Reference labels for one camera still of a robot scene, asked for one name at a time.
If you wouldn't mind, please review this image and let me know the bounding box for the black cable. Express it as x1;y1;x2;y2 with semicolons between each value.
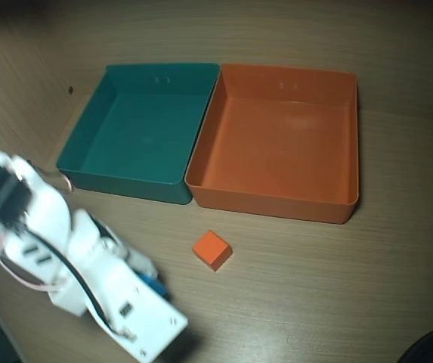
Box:
0;211;138;341

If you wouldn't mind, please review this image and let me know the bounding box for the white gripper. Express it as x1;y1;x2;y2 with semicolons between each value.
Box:
66;209;157;280

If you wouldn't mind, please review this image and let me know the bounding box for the teal plastic box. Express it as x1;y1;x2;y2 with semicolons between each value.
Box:
55;62;221;206

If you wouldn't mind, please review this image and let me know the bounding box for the orange plastic box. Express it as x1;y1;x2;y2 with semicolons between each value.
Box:
184;63;361;226

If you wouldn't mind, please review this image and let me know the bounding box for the white red wire bundle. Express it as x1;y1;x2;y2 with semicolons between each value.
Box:
0;226;70;294

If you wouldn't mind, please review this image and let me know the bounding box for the orange cube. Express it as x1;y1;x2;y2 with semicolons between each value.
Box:
192;229;234;272

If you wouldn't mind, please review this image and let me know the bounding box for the blue cube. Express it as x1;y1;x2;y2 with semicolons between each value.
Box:
138;270;166;294

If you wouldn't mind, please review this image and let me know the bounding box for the white wrist camera mount plate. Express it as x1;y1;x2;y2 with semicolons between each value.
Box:
82;259;189;361

